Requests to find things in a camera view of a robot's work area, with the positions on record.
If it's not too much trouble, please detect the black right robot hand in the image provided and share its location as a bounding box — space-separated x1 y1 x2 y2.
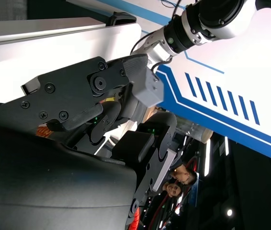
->
0 54 178 230

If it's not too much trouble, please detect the man head short hair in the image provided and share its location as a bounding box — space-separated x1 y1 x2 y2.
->
170 164 198 185

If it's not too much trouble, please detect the black metal bracket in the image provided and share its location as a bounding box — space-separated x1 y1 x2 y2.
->
105 11 137 26

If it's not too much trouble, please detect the grey plastic box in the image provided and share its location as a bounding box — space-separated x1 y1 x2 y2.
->
132 69 165 108

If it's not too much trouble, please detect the smiling woman head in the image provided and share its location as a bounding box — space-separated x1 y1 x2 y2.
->
161 181 183 198

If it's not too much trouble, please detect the orange braided cable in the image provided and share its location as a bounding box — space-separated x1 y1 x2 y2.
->
128 207 141 230

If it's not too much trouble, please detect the white panel with blue stripes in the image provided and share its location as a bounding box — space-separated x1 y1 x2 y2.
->
66 0 271 166

